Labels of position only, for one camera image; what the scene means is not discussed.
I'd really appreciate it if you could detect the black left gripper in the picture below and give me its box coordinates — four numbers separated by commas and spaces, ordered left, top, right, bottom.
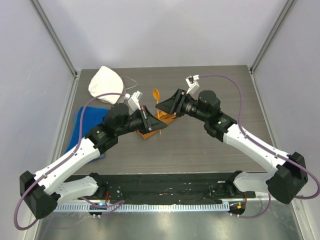
116, 105, 167, 136

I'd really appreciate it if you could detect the orange satin napkin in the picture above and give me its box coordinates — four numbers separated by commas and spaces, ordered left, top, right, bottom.
136, 110, 178, 140

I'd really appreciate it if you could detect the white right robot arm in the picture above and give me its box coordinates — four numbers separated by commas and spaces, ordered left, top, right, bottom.
155, 89, 308, 204

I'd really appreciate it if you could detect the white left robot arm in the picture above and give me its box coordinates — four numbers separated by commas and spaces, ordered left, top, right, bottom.
19, 103, 167, 220

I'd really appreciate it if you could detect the blue towel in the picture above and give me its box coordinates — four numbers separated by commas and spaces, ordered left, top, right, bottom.
65, 106, 108, 153

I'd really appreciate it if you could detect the white cloth cap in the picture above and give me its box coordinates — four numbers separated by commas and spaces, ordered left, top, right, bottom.
88, 66, 124, 97

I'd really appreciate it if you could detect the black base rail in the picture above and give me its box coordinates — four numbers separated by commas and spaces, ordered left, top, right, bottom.
86, 173, 256, 205

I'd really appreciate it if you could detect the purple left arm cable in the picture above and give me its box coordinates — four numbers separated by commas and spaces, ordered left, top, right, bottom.
13, 92, 131, 230

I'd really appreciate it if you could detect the white slotted cable duct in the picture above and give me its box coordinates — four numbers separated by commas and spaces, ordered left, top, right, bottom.
54, 202, 230, 213

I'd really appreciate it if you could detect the right aluminium frame post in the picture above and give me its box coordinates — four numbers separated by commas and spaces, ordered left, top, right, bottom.
249, 0, 297, 74

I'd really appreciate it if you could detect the aluminium frame post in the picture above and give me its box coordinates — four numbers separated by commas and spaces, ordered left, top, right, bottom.
249, 0, 297, 74
29, 0, 78, 77

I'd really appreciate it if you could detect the left aluminium frame post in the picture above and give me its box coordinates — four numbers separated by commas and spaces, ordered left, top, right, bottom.
29, 0, 78, 77

